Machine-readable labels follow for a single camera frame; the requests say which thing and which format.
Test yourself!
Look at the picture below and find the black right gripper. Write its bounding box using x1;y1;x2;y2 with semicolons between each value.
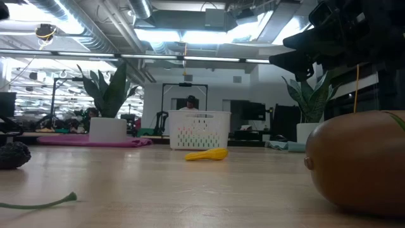
269;0;374;82

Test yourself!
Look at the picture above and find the snake plant in white pot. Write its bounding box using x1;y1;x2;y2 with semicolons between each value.
282;71;344;145
77;61;140;144

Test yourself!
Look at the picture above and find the black panel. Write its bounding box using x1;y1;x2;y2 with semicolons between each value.
273;104;301;143

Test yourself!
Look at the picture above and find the black monitor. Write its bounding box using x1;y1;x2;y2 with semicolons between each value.
230;100;266;122
0;91;17;118

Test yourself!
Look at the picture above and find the teal cloth mat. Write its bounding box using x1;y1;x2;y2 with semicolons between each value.
265;140;307;153

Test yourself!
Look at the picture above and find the white perforated plastic basket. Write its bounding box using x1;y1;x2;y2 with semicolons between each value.
168;110;232;151

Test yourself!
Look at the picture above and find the brown toy kiwi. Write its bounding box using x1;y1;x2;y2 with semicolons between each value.
304;110;405;218

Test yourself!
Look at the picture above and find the person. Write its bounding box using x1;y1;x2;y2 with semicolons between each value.
178;94;200;111
85;107;99;127

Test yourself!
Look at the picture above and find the purple cloth mat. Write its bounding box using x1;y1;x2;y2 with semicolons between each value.
36;134;154;148

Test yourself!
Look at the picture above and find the red toy cherry with stem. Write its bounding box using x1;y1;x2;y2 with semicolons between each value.
0;191;78;210

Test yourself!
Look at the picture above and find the yellow hanging cord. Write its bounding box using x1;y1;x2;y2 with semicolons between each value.
354;65;361;113

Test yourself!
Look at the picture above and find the grey ceiling duct box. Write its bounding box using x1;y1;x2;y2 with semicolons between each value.
204;8;226;29

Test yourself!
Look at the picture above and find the black gantry frame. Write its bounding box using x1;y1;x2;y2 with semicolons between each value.
160;82;209;127
50;77;85;121

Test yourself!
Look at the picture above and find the silver ventilation duct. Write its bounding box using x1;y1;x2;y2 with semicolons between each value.
126;0;153;20

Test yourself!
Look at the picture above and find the ceiling cord reel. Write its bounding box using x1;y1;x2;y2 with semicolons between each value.
34;23;58;42

